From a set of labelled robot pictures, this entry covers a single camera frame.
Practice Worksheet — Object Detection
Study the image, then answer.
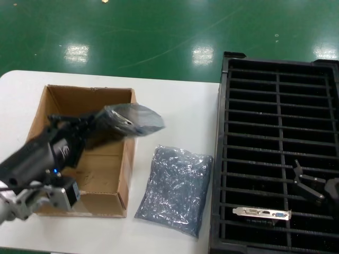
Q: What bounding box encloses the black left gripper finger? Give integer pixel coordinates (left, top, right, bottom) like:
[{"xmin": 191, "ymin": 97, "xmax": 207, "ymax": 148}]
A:
[
  {"xmin": 47, "ymin": 113, "xmax": 96, "ymax": 127},
  {"xmin": 71, "ymin": 120, "xmax": 103, "ymax": 143}
]

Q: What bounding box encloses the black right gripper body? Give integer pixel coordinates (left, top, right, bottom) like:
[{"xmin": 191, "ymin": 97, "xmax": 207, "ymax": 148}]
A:
[{"xmin": 325, "ymin": 177, "xmax": 339, "ymax": 202}]

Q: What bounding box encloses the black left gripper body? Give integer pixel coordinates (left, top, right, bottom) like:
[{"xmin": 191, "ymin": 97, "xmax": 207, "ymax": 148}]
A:
[{"xmin": 0, "ymin": 124, "xmax": 88, "ymax": 192}]

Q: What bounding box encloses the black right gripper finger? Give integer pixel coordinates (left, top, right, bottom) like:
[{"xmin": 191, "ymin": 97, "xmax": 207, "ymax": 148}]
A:
[{"xmin": 292, "ymin": 160, "xmax": 326, "ymax": 207}]

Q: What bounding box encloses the grey antistatic plastic bag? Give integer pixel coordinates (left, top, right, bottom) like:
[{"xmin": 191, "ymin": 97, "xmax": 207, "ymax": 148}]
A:
[
  {"xmin": 91, "ymin": 104, "xmax": 166, "ymax": 138},
  {"xmin": 133, "ymin": 144, "xmax": 214, "ymax": 240}
]

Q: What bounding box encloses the black slotted plastic container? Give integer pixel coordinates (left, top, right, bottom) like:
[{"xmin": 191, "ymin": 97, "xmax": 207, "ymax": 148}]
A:
[{"xmin": 208, "ymin": 51, "xmax": 339, "ymax": 254}]

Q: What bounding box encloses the open brown cardboard box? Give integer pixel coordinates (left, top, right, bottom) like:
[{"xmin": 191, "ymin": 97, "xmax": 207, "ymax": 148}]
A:
[{"xmin": 25, "ymin": 84, "xmax": 139, "ymax": 218}]

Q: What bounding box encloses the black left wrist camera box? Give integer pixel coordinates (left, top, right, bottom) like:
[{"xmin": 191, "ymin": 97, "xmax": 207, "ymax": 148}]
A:
[{"xmin": 51, "ymin": 176, "xmax": 82, "ymax": 212}]

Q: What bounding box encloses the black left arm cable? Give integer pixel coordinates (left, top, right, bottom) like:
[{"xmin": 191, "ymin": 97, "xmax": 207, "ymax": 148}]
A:
[{"xmin": 0, "ymin": 184, "xmax": 46, "ymax": 192}]

